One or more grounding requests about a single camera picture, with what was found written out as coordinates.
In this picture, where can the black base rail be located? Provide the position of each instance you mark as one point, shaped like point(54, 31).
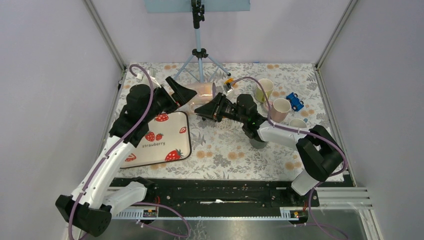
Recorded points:
point(225, 198)

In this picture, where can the strawberry print tray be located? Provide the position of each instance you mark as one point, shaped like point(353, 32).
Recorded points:
point(167, 140)

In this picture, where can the blue toy car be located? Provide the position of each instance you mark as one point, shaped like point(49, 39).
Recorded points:
point(295, 102)

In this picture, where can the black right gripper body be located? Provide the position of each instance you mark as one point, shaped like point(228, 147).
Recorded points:
point(229, 111)

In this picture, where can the blue mug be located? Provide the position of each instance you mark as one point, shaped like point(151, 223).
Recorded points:
point(297, 123)

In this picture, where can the blue board on wall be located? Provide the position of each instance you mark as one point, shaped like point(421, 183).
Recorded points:
point(186, 6)

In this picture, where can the grey mug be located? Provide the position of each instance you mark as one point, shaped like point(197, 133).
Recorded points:
point(258, 144)

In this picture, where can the small orange toy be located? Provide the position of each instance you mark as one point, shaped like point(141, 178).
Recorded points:
point(228, 84)

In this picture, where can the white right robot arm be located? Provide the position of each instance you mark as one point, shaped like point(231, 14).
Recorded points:
point(319, 153)

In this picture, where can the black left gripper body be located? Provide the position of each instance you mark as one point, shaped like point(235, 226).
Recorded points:
point(162, 102)

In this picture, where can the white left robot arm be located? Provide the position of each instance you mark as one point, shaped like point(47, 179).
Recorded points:
point(88, 208)

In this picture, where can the blue camera tripod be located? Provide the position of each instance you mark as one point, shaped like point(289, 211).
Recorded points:
point(198, 11)

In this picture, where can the pink mug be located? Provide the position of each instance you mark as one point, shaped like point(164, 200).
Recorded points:
point(278, 109)

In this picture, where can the pale pink tall cup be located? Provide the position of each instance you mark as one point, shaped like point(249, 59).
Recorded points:
point(206, 91)

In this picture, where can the floral tablecloth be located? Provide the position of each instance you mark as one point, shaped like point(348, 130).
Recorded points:
point(222, 151)

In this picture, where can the yellow mug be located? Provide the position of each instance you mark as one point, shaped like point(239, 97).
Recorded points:
point(263, 89)

